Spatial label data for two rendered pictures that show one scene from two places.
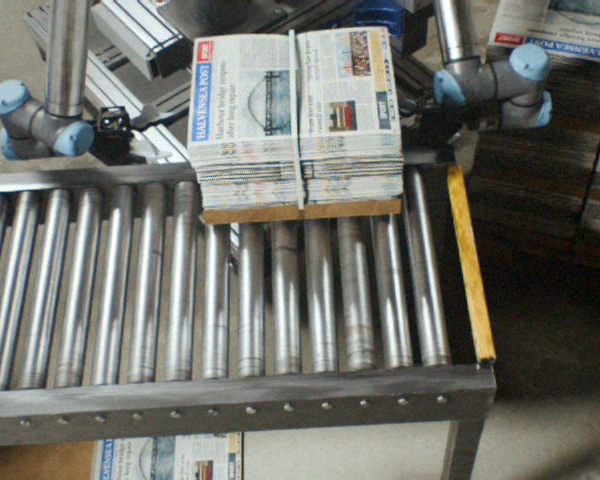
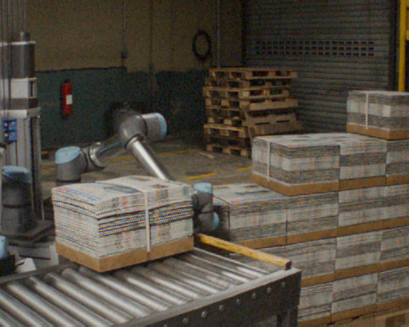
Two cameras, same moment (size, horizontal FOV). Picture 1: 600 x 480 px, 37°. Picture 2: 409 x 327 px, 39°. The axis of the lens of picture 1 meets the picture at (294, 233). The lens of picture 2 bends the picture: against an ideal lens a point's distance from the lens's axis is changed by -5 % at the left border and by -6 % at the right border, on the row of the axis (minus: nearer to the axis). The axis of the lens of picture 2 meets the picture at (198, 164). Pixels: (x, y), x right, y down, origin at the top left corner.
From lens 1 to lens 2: 1.45 m
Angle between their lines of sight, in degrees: 57
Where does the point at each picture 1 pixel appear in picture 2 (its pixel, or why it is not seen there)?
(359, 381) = (244, 286)
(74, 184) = (1, 282)
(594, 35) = not seen: hidden behind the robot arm
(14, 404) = not seen: outside the picture
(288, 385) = (214, 296)
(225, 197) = (110, 247)
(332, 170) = (162, 217)
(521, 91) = (206, 201)
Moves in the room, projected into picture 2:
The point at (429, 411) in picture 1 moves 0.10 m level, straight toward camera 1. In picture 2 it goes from (278, 301) to (297, 312)
